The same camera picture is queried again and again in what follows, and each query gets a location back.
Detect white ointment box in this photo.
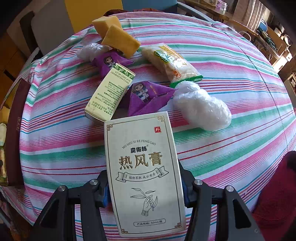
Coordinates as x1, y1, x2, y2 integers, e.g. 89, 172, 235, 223
104, 112, 186, 237

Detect white plastic roll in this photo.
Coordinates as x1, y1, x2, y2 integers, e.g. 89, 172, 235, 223
173, 81, 232, 131
76, 43, 112, 62

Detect small green white box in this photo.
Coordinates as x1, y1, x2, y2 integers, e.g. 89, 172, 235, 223
84, 63, 135, 123

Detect purple snack packet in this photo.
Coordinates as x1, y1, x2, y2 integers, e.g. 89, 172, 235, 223
91, 51, 133, 78
119, 81, 176, 116

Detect weidan bread packet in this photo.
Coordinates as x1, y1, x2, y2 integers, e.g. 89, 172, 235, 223
141, 43, 203, 88

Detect yellow sponge block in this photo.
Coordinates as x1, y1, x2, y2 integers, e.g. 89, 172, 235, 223
92, 16, 121, 39
101, 25, 140, 58

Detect gold storage box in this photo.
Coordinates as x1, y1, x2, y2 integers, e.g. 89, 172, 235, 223
1, 78, 31, 186

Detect cluttered wooden shelf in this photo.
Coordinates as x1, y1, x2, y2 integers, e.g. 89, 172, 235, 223
252, 18, 295, 73

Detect grey yellow blue chair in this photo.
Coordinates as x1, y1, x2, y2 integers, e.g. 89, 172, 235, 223
31, 1, 212, 55

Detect black rolled mat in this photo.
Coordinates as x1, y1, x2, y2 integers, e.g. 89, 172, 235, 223
19, 11, 38, 53

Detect patterned curtain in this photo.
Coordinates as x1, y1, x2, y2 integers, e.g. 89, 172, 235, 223
232, 0, 266, 31

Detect wooden desk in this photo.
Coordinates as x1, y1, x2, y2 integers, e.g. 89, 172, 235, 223
185, 1, 258, 37

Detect dark red cloth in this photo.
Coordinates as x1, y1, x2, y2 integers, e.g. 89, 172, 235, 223
104, 9, 128, 16

